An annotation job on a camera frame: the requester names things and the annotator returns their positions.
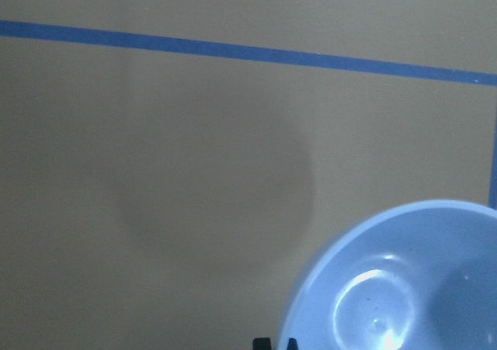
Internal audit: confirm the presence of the blue bowl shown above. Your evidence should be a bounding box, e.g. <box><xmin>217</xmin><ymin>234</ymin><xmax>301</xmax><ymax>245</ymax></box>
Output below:
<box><xmin>276</xmin><ymin>200</ymin><xmax>496</xmax><ymax>349</ymax></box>

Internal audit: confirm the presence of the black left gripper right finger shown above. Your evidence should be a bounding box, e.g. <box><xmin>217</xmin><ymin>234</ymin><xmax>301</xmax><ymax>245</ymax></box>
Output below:
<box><xmin>287</xmin><ymin>338</ymin><xmax>298</xmax><ymax>350</ymax></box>

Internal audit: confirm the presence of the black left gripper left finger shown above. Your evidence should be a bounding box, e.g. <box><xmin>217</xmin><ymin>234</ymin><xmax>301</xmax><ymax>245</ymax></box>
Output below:
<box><xmin>252</xmin><ymin>338</ymin><xmax>272</xmax><ymax>350</ymax></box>

